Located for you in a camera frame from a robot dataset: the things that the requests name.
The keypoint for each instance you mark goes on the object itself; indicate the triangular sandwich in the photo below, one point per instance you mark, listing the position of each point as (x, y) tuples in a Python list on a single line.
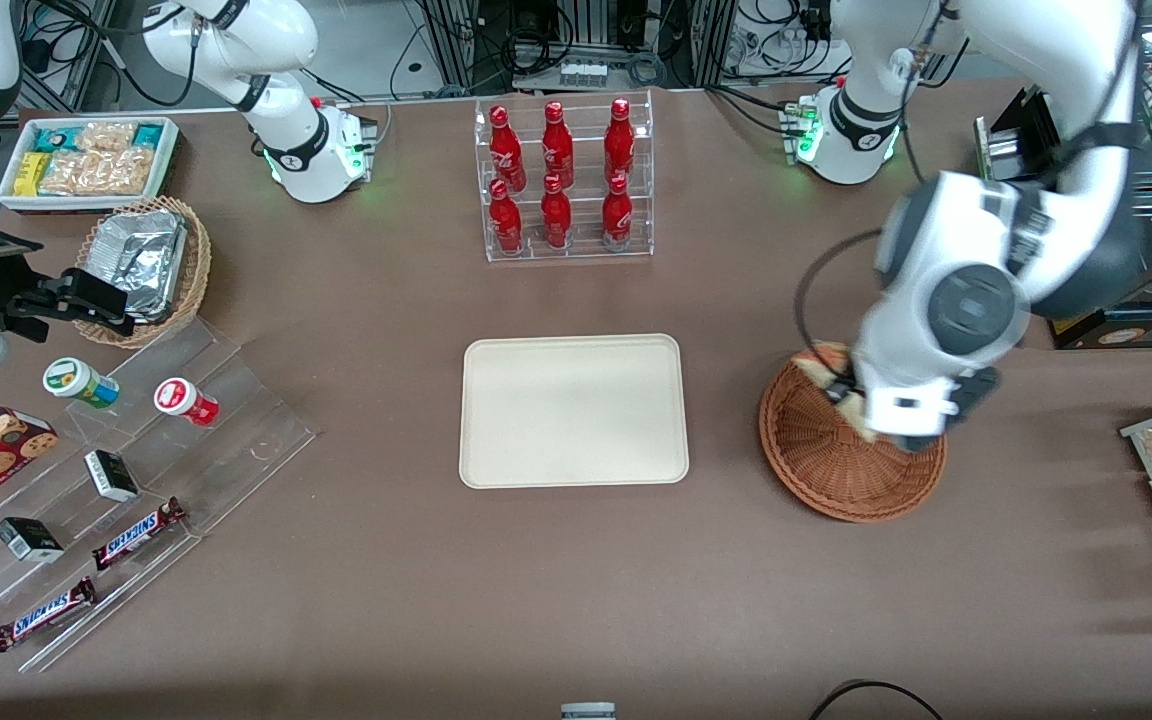
[(826, 365)]

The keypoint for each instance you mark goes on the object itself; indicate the red soda bottle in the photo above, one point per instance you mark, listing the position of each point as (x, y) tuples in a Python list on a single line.
[(557, 145), (505, 145), (505, 220), (556, 215), (620, 140), (617, 212)]

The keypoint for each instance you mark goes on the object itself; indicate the green lidded snack cup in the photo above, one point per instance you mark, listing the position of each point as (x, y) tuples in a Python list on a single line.
[(76, 381)]

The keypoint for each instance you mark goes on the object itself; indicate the oval tan wicker basket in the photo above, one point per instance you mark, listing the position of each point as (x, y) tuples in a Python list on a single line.
[(194, 270)]

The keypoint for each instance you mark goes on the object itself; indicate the silver foil container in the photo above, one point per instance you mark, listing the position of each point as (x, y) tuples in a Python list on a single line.
[(141, 260)]

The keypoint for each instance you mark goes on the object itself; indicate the yellow snack packet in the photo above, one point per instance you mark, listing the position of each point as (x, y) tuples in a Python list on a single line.
[(31, 174)]

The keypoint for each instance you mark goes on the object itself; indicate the small grey white object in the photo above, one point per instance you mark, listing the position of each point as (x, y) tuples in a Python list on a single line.
[(588, 711)]

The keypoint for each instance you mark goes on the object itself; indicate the clear acrylic stepped display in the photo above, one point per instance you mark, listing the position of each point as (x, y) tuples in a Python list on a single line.
[(236, 440)]

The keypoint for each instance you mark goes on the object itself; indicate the small black white box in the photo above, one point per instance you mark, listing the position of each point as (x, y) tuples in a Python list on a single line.
[(28, 539), (111, 475)]

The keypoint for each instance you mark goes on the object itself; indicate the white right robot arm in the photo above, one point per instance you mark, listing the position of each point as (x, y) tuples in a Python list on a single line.
[(286, 40)]

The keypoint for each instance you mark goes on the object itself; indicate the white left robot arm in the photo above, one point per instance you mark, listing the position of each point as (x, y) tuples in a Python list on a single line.
[(966, 300)]

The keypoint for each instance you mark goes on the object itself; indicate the red lidded snack cup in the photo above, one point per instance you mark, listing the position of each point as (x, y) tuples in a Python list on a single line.
[(184, 400)]

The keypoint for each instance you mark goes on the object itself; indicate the round brown wicker basket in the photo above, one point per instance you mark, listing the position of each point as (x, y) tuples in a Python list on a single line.
[(826, 470)]

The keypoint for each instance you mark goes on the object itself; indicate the white power strip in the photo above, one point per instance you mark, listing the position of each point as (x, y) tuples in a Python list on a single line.
[(582, 72)]

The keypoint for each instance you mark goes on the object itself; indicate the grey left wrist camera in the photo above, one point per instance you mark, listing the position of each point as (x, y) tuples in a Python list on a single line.
[(976, 392)]

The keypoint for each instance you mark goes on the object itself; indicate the clear bag of cookies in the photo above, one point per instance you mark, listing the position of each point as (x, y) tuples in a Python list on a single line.
[(96, 172), (106, 136)]

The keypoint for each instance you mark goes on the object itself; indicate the black countertop machine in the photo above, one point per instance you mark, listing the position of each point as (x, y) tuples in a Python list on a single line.
[(1021, 140)]

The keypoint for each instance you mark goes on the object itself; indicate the clear acrylic bottle rack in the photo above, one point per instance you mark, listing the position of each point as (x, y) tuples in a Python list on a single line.
[(568, 245)]

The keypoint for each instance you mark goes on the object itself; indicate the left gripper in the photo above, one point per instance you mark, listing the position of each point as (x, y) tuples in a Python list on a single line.
[(916, 443)]

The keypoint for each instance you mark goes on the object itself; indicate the teal snack packet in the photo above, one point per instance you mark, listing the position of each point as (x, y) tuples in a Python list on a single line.
[(148, 135), (56, 138)]

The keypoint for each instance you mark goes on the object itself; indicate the Snickers chocolate bar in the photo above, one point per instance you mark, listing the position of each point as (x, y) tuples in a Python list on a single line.
[(138, 533), (43, 613)]

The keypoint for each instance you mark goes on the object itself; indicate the cream rectangular tray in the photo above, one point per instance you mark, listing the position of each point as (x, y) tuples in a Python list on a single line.
[(574, 411)]

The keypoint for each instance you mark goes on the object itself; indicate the white rectangular snack bin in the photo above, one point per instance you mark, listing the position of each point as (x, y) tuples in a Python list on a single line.
[(168, 150)]

